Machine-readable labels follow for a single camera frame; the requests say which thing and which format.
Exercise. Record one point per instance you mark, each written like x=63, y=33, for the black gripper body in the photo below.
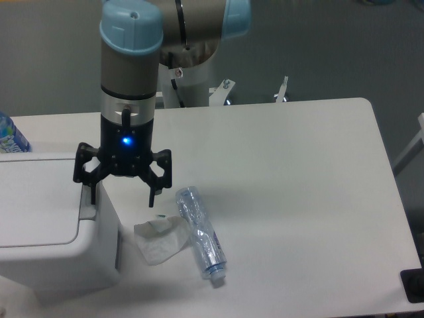
x=125, y=152

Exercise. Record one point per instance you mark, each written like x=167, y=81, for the white push-button trash can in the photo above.
x=56, y=235

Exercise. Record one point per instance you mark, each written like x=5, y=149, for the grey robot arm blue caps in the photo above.
x=137, y=39

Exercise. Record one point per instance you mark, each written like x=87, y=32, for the blue labelled water bottle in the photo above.
x=12, y=139

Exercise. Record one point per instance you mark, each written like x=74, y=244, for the crumpled white paper wrapper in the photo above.
x=160, y=239

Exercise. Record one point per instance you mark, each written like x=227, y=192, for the crushed clear plastic bottle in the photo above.
x=207, y=249

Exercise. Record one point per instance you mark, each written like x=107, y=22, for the black clamp at table corner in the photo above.
x=412, y=280

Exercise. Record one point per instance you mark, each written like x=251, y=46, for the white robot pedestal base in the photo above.
x=184, y=72

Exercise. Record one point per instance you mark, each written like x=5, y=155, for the white frame at right edge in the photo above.
x=413, y=148

